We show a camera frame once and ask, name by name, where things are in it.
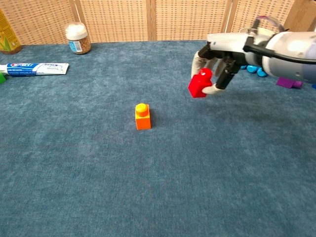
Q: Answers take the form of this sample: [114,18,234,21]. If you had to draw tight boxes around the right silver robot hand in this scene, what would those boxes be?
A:
[191,33,250,96]

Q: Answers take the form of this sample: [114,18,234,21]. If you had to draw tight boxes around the red toy block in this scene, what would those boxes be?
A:
[188,68,214,99]

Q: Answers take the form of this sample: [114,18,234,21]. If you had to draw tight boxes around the blue toy pieces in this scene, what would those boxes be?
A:
[240,64,269,78]

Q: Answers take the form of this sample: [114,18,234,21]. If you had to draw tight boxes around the purple toy block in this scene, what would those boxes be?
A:
[276,77,304,89]

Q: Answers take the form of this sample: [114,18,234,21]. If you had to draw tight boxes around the orange block yellow stud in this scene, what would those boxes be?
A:
[134,103,152,130]

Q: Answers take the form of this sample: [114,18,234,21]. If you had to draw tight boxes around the woven folding screen panel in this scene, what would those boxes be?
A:
[75,0,153,44]
[147,0,233,42]
[226,0,297,34]
[0,0,80,46]

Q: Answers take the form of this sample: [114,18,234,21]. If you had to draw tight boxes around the cardboard box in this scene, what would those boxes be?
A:
[283,0,316,32]

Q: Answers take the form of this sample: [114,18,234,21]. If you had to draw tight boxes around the white lidded jar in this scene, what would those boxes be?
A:
[64,22,92,55]

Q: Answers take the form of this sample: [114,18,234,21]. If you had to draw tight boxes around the blue table mat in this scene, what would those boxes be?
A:
[0,40,316,237]

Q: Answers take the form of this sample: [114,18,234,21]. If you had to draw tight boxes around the white blue toothpaste tube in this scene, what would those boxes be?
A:
[0,62,70,78]

